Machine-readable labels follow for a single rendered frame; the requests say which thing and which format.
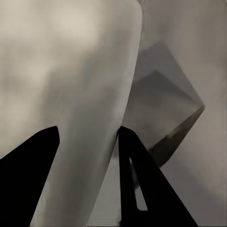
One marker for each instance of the bowl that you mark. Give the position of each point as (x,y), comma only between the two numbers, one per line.
(70,64)

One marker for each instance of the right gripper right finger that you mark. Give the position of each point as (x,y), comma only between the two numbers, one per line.
(165,209)

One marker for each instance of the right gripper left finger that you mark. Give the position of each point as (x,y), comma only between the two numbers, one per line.
(23,173)

